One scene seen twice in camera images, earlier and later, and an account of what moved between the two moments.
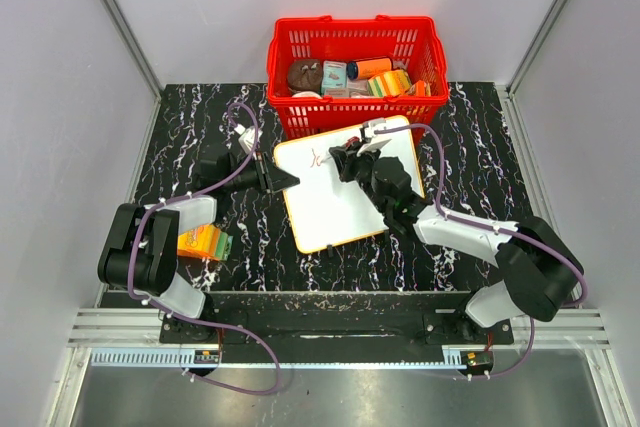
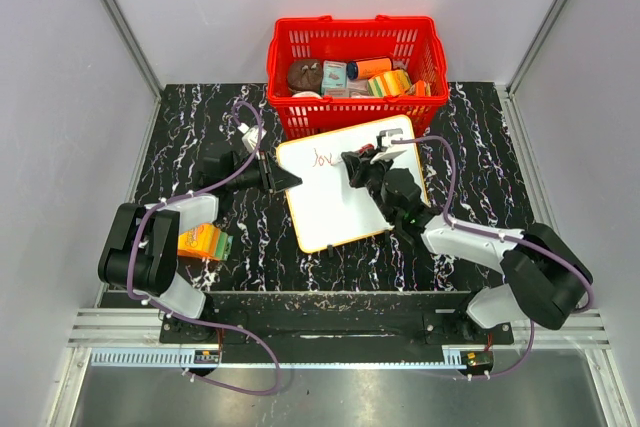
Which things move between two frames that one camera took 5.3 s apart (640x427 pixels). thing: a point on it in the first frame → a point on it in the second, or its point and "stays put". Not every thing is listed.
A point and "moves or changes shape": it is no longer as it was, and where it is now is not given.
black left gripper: [279, 180] stays put
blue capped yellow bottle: [365, 69] stays put
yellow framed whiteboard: [325, 209] stays put
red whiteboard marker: [348, 143] moves or changes shape
